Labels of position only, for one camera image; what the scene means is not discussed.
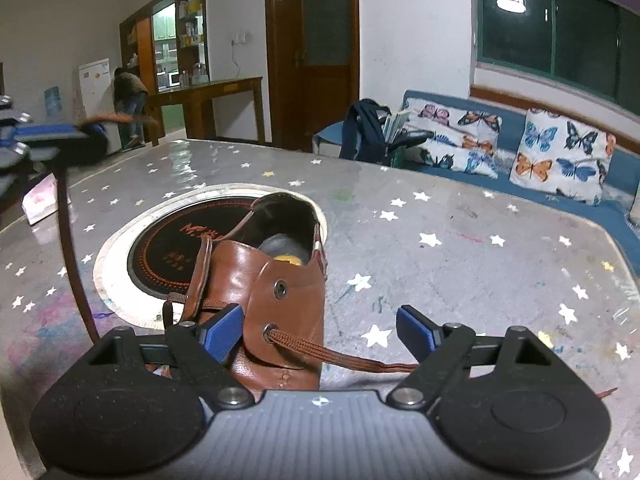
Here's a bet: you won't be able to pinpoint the white refrigerator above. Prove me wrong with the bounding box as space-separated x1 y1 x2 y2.
78 58 123 153

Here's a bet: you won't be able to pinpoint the wide butterfly-print cushion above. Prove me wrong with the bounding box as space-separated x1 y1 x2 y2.
407 103 502 178

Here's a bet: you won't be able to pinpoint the square butterfly-print cushion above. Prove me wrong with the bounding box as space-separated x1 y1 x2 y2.
510 108 617 207

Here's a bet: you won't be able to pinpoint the brown leather shoe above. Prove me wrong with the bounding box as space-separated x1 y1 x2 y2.
145 191 331 393

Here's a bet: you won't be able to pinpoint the blue sofa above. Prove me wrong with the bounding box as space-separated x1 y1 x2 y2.
312 90 640 276

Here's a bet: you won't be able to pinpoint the brown wooden door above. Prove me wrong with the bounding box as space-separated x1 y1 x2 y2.
265 0 361 152

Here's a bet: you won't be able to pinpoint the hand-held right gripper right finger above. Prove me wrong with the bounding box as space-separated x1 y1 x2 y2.
387 305 556 409

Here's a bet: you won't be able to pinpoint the dark blue backpack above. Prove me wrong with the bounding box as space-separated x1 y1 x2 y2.
339 98 435 165

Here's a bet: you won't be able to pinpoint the brown shoelace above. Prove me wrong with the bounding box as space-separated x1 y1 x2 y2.
55 112 621 401

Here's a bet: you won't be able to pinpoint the books in backpack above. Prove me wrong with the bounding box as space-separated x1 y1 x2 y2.
384 110 413 141

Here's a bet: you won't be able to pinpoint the green-framed window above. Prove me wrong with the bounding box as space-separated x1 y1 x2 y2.
475 0 640 111

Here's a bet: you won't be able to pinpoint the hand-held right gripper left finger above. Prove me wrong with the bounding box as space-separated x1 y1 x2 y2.
85 304 254 409

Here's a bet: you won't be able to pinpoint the wooden shelf cabinet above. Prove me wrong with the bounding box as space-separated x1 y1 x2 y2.
119 0 208 91

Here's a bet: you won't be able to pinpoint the wooden console table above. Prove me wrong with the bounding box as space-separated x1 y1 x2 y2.
145 76 266 147

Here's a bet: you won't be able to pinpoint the pink and white tissue pack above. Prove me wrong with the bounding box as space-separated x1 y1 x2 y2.
22 172 58 225

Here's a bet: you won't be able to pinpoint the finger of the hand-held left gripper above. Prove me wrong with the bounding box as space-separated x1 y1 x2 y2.
0 109 87 137
0 132 108 173

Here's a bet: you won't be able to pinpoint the round black induction cooktop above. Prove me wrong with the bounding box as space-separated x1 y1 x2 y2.
93 183 331 331

